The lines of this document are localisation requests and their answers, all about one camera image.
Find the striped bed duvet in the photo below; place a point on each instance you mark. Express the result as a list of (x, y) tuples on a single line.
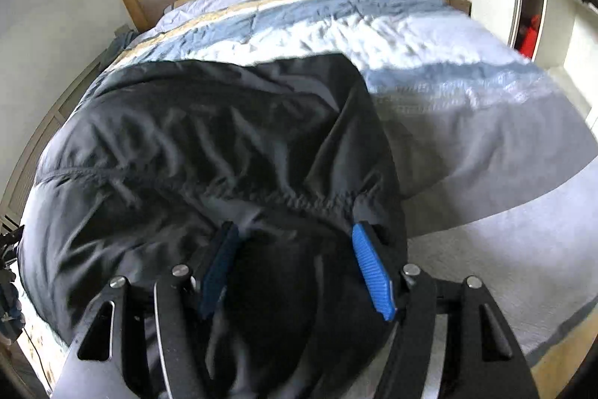
[(467, 123)]

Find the black jacket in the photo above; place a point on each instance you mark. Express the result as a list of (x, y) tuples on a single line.
[(187, 146)]

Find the red bag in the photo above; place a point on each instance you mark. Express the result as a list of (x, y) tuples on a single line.
[(530, 36)]

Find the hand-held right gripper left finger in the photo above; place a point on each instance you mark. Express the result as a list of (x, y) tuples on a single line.
[(219, 268)]

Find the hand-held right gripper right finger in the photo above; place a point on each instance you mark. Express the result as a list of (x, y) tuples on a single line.
[(371, 273)]

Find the wooden nightstand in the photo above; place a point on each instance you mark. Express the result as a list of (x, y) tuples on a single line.
[(455, 1)]

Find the dark blue cloth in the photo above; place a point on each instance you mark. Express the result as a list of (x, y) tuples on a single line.
[(9, 301)]

